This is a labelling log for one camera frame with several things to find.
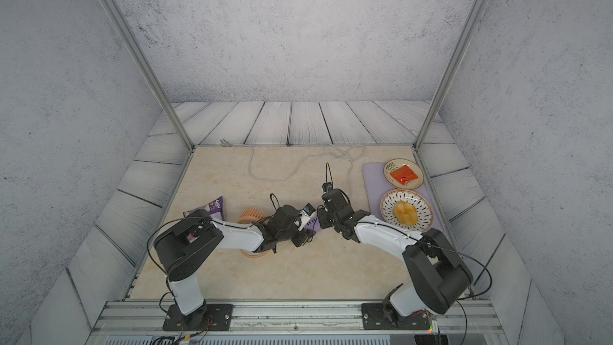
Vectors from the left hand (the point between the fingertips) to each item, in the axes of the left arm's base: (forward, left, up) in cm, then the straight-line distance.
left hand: (314, 230), depth 91 cm
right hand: (+4, -4, +6) cm, 8 cm away
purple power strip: (-2, 0, +8) cm, 9 cm away
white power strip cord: (+36, -18, 0) cm, 40 cm away
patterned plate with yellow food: (+6, -36, +2) cm, 37 cm away
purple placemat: (+20, -28, -2) cm, 34 cm away
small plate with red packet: (+25, -40, +1) cm, 48 cm away
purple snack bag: (+10, +39, +1) cm, 41 cm away
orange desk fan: (0, +22, +11) cm, 24 cm away
